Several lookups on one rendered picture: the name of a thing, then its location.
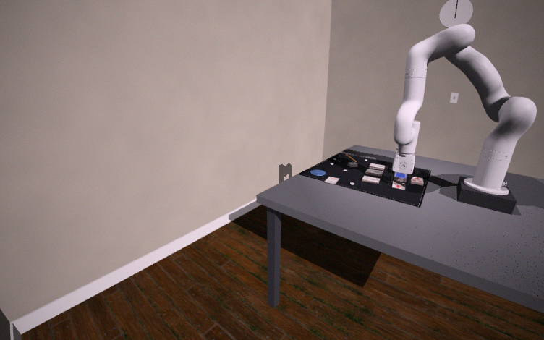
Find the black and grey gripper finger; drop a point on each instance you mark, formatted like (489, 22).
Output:
(411, 176)
(390, 172)

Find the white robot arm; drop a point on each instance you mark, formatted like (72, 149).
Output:
(514, 114)

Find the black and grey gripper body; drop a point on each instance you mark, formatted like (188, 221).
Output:
(403, 163)

